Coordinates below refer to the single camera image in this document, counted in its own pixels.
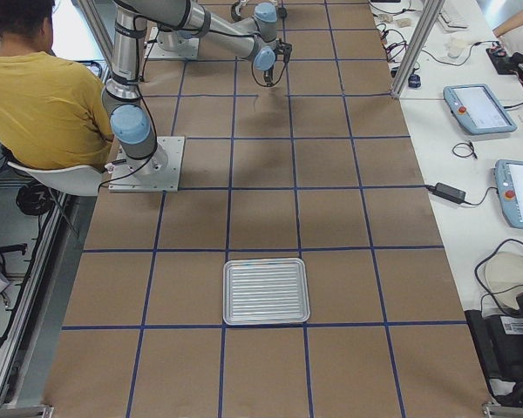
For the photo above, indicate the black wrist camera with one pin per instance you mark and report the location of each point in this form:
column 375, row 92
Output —
column 283, row 50

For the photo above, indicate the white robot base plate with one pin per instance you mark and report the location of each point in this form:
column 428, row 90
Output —
column 160, row 174

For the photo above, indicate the silver ribbed metal tray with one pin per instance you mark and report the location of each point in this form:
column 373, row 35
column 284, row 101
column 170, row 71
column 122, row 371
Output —
column 265, row 292

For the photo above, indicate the blue teach pendant far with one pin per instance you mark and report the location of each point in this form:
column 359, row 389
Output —
column 477, row 110

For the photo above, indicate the black device box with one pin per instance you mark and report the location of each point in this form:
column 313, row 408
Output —
column 498, row 341

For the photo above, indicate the small black remote part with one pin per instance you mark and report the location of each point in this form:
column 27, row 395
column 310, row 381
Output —
column 282, row 13

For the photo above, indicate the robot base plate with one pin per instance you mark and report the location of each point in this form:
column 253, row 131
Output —
column 168, row 45

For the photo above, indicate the aluminium frame post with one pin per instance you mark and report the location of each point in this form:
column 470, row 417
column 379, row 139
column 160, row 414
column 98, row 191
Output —
column 422, row 30

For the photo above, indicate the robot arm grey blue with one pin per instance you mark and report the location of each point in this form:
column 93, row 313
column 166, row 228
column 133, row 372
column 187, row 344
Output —
column 251, row 40

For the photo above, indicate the olive brake shoe part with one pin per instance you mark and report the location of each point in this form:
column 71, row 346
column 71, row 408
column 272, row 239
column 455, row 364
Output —
column 235, row 11

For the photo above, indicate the blue teach pendant near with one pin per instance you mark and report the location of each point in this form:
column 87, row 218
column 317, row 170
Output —
column 509, row 182

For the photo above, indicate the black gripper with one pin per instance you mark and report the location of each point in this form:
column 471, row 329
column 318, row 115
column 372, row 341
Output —
column 267, row 72

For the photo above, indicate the person in yellow shirt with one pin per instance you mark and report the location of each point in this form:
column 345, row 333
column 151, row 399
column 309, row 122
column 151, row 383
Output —
column 51, row 111

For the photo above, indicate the blue teach pendant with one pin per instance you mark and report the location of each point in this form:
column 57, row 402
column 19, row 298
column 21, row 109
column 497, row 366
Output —
column 509, row 182
column 477, row 110

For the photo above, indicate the black power adapter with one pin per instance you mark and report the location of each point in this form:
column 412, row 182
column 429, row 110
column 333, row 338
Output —
column 447, row 192

